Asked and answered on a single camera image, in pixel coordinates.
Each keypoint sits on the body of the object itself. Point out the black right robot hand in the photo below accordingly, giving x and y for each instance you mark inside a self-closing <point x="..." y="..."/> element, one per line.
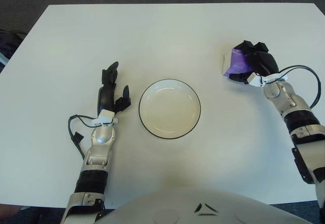
<point x="264" y="61"/>

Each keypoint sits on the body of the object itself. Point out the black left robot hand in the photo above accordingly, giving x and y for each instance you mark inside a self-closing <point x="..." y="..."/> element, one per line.
<point x="105" y="98"/>

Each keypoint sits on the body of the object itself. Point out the purple tissue paper pack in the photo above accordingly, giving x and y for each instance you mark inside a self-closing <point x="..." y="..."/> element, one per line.
<point x="238" y="64"/>

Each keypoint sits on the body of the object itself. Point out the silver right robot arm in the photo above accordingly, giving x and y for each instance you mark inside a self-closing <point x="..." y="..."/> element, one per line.
<point x="292" y="102"/>

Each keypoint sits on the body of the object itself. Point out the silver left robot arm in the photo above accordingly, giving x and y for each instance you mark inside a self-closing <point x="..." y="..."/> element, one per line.
<point x="97" y="153"/>

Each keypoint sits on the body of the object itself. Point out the white plate black rim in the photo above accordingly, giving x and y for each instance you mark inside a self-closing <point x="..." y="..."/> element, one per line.
<point x="170" y="109"/>

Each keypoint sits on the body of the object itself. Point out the dark bag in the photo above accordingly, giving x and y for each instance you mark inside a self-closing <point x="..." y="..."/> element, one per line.
<point x="7" y="43"/>

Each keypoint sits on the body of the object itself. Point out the grey robot torso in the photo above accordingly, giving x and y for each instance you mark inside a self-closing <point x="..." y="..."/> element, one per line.
<point x="165" y="203"/>

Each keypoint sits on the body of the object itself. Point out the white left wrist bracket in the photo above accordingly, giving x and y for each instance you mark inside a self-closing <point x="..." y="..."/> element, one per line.
<point x="106" y="114"/>

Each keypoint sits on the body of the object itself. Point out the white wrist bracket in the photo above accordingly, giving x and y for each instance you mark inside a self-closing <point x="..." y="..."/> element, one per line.
<point x="255" y="79"/>
<point x="106" y="114"/>

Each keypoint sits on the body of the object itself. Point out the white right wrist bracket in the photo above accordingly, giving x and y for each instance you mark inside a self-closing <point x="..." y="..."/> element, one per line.
<point x="255" y="79"/>

